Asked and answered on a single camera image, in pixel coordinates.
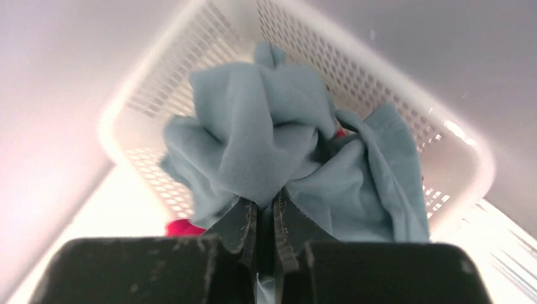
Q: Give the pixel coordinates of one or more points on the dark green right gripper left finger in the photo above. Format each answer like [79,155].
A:
[234,262]

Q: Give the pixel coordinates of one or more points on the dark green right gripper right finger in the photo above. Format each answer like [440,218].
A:
[293,231]

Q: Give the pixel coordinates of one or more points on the grey-blue t shirt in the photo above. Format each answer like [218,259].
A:
[269,125]

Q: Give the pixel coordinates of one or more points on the pink red t shirt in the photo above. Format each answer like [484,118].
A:
[182,228]

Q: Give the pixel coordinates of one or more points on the white plastic laundry basket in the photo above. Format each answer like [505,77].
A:
[457,164]

